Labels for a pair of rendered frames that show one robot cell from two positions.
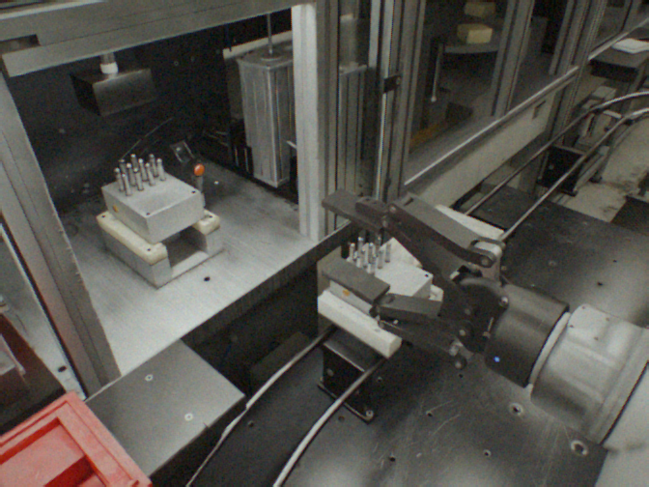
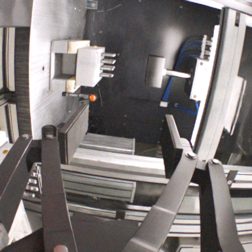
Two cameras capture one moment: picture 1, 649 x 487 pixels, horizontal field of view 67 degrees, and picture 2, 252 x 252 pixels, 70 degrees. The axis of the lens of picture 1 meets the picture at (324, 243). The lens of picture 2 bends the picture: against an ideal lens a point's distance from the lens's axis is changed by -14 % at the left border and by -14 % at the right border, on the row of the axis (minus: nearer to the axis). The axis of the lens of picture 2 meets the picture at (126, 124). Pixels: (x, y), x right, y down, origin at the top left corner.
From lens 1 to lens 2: 0.38 m
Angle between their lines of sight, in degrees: 43
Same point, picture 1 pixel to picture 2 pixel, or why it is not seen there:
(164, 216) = (90, 60)
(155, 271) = (63, 42)
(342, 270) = (84, 122)
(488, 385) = not seen: outside the picture
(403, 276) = not seen: hidden behind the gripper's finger
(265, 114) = (107, 144)
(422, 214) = (223, 191)
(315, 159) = (97, 159)
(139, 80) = (157, 80)
